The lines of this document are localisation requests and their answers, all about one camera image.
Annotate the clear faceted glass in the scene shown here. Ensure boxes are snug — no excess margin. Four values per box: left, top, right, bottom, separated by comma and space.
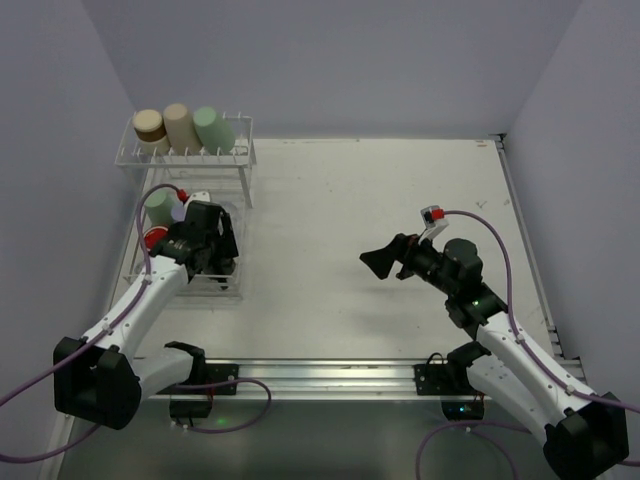
220, 201, 245, 239

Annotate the black mug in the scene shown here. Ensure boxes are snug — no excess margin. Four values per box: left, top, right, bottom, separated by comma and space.
201, 257, 236, 291

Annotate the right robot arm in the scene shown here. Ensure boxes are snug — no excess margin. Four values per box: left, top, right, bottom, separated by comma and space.
360, 234, 629, 479

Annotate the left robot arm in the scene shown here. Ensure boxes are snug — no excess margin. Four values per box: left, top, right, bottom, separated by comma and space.
53, 200, 239, 430

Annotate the lavender cup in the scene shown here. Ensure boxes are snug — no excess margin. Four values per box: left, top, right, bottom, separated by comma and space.
170, 205, 186, 223

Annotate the red cup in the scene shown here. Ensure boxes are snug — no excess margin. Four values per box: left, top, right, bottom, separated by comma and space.
143, 225, 168, 252

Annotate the green cup lower shelf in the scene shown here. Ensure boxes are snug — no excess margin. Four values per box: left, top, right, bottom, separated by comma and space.
144, 189, 176, 227

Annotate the green cup shelf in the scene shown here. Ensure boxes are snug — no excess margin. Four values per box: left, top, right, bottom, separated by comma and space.
193, 106, 236, 155
144, 189, 176, 227

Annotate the beige cup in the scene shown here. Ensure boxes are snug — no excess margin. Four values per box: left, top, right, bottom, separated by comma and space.
163, 103, 203, 156

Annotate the green cup upper shelf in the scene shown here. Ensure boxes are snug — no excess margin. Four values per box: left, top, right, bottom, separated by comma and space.
193, 106, 236, 155

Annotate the brown and cream cup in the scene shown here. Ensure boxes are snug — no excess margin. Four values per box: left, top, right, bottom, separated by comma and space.
132, 109, 171, 156

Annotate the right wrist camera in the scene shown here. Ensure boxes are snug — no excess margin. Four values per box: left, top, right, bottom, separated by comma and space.
420, 205, 449, 242

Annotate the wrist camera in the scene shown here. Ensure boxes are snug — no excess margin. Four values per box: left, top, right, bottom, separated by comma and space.
420, 205, 449, 242
184, 191, 211, 207

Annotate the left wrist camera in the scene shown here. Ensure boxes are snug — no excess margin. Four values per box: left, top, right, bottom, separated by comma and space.
184, 191, 211, 207

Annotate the white wire dish rack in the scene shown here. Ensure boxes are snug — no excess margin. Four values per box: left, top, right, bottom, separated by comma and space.
115, 114, 257, 306

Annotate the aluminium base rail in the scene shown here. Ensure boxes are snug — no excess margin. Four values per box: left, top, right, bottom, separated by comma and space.
134, 355, 591, 402

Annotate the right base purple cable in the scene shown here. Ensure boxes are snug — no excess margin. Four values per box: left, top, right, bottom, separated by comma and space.
418, 420, 531, 480

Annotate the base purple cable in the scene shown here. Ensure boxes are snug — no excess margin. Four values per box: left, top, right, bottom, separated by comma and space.
169, 379, 274, 434
418, 420, 531, 480

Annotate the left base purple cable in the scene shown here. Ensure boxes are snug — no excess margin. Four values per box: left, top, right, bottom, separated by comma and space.
169, 379, 274, 434

